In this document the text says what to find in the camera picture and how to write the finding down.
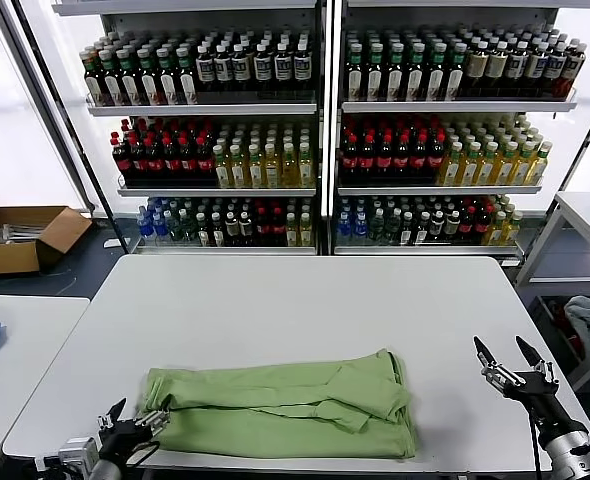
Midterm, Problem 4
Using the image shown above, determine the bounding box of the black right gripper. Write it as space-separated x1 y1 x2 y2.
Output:
473 334 589 444

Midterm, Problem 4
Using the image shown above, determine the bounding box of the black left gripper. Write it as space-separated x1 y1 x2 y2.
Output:
97 397 172 465

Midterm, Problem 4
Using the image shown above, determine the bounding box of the light green shirt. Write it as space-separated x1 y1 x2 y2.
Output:
139 348 419 460

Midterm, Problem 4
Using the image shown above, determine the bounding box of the red crumpled cloth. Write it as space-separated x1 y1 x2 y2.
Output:
549 299 584 359

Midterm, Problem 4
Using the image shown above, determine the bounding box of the white side table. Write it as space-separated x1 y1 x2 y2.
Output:
0 294 91 480

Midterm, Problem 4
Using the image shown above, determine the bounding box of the small red cap cola bottle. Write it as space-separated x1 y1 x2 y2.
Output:
253 209 270 247
474 205 491 246
268 209 285 247
459 207 476 246

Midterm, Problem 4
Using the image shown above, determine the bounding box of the white metal rack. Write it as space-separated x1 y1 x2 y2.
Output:
514 191 590 391

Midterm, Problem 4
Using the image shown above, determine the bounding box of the brown cardboard box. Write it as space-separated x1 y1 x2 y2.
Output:
0 205 94 277

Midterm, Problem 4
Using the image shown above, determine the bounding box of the metal rods bundle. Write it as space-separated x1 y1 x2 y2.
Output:
0 223 41 246

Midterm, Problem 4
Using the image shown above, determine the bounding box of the grey metal shelving unit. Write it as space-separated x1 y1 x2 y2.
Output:
52 0 332 257
327 0 579 261

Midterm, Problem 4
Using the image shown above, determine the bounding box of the white cap blue label bottle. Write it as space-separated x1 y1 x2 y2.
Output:
232 43 253 96
252 43 273 96
214 43 235 96
272 43 293 96
196 44 217 96
506 42 528 96
545 42 567 97
292 43 313 96
526 42 548 96

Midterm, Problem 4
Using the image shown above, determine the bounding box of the green cap dark bottle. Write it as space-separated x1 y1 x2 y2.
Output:
82 47 105 106
406 43 428 103
386 43 408 103
345 43 367 103
99 47 124 106
156 45 180 106
427 43 449 103
118 46 142 106
137 45 161 106
446 43 469 103
175 45 199 106
365 43 387 103

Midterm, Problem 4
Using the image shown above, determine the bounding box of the beige label dark bottle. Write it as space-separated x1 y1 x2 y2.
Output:
466 40 489 96
486 40 509 96

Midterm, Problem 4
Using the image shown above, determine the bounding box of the reddish brown tea bottle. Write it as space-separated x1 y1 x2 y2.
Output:
563 43 587 99

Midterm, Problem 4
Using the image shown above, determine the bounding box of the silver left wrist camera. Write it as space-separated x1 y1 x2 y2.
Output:
57 437 99 471

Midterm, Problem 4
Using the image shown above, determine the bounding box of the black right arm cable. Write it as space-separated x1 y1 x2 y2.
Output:
524 404 546 480

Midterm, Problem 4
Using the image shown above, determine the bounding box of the grey window frame post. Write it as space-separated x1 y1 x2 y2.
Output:
0 0 99 216

